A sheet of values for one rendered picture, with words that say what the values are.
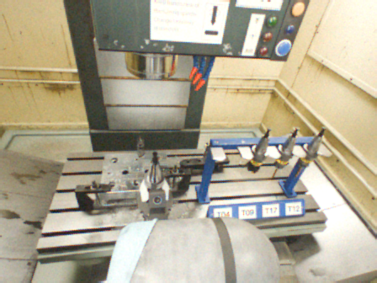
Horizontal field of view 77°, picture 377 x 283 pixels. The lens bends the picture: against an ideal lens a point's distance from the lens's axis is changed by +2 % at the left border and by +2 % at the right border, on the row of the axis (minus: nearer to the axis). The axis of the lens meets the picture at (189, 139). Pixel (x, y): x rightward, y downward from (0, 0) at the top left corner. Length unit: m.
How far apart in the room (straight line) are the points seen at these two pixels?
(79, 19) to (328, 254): 1.54
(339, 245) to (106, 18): 1.30
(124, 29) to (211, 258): 0.44
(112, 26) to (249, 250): 0.46
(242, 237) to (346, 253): 1.08
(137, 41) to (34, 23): 1.20
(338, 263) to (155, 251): 1.13
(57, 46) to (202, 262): 1.56
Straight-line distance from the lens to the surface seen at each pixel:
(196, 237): 0.31
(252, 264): 0.32
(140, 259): 0.30
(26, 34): 1.74
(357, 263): 1.38
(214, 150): 0.87
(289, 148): 0.95
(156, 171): 0.70
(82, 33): 1.27
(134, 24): 0.53
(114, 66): 1.25
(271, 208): 1.12
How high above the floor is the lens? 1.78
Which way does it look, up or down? 39 degrees down
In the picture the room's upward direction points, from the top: 8 degrees clockwise
